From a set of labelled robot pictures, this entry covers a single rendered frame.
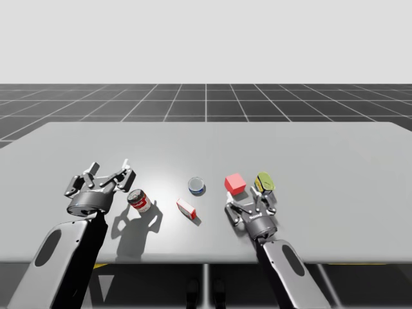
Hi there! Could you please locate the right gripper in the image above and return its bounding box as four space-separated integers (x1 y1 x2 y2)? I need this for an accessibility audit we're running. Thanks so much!
225 185 278 241

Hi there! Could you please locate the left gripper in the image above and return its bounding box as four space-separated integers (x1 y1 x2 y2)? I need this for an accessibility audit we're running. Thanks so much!
64 158 136 216

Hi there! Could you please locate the pink cube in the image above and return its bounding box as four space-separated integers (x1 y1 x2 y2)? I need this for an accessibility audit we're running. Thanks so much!
224 173 247 196

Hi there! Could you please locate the red and white can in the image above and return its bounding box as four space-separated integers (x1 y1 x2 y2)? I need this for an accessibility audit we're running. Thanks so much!
127 189 153 214

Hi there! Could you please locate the blue flat can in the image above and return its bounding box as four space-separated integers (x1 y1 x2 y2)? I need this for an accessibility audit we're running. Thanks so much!
187 176 207 196

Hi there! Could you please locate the red and white carton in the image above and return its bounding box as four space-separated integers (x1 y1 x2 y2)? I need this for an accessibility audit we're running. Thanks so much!
176 198 197 220

